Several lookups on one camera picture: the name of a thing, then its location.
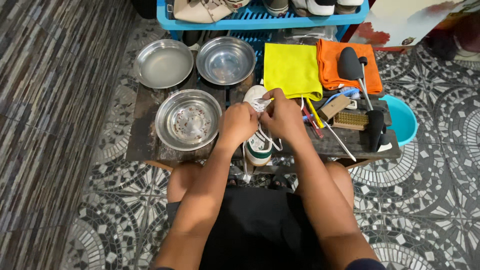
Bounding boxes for person's right hand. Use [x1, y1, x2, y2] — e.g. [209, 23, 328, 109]
[259, 88, 310, 146]

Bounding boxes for person's left hand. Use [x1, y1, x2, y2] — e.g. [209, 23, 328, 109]
[217, 101, 260, 146]

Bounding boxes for white shoelace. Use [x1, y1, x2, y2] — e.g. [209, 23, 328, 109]
[241, 97, 305, 184]

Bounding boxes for white sneaker with green stripe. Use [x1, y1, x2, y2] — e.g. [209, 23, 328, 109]
[242, 85, 274, 167]

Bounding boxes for yellow cloth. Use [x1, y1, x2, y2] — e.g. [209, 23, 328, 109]
[263, 42, 323, 102]

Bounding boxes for yellow toothbrush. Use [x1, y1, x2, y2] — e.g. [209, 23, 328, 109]
[305, 97, 325, 130]

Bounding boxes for red toothbrush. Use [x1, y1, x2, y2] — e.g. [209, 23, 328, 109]
[302, 106, 324, 139]

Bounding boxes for empty steel bowl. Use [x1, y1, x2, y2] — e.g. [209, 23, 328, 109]
[195, 36, 257, 86]

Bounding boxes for steel bowl with red specks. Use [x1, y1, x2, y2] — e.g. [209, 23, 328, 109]
[154, 89, 223, 152]

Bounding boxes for orange cloth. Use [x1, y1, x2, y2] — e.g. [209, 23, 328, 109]
[316, 38, 384, 95]

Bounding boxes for blue toothbrush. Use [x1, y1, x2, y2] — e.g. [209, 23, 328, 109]
[302, 87, 361, 121]

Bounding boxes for clear plastic bag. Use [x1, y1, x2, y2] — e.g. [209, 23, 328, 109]
[282, 25, 339, 46]

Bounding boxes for white toothbrush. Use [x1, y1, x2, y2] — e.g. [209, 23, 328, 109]
[322, 120, 358, 163]

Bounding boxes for wooden bristle brush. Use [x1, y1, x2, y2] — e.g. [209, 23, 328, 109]
[332, 111, 370, 131]

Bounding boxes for blue shoe rack with shoes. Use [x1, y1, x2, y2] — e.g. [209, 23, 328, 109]
[156, 0, 370, 72]

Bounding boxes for black shoe tree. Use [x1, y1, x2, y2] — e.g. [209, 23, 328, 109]
[358, 56, 386, 153]
[337, 46, 392, 148]

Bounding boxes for person's left leg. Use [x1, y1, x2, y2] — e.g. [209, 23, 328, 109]
[166, 161, 205, 204]

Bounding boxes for person's leg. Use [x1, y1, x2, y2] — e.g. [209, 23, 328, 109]
[292, 160, 355, 211]
[166, 161, 205, 204]

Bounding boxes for steel bowl with water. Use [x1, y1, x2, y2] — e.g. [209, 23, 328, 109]
[133, 38, 195, 90]

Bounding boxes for dark wooden low table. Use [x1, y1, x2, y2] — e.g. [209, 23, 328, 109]
[125, 73, 402, 175]

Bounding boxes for person's right leg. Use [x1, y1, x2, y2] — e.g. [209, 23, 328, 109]
[292, 160, 355, 211]

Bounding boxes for person's black shorts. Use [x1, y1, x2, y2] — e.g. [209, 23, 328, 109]
[165, 185, 327, 270]

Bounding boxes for blue plastic basin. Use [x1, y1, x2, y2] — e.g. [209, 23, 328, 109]
[379, 94, 419, 148]

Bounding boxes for painted board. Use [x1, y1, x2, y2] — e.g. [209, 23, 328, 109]
[348, 0, 480, 52]

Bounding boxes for wooden handled brush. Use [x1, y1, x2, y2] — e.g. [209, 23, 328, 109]
[317, 94, 352, 122]

